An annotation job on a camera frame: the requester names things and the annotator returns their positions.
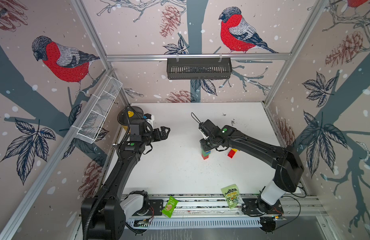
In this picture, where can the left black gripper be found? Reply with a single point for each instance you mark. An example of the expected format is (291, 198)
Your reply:
(164, 135)

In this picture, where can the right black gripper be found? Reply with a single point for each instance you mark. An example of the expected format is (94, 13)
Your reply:
(203, 145)

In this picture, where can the green long lego brick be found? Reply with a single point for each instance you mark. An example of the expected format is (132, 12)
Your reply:
(205, 154)

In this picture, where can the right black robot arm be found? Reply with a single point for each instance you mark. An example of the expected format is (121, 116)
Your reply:
(287, 165)

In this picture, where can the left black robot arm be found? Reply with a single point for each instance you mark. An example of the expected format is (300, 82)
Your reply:
(105, 215)

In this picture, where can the yellow pot with black lid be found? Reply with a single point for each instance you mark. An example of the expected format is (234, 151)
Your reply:
(129, 114)

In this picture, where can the large green snack bag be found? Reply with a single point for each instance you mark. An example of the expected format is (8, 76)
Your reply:
(232, 196)

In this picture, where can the small green snack packet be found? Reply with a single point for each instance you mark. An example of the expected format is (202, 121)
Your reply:
(169, 207)

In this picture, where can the black hanging wire basket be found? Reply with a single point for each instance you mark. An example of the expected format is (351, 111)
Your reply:
(199, 68)

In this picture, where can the white wire mesh basket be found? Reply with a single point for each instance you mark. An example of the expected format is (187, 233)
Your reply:
(90, 130)

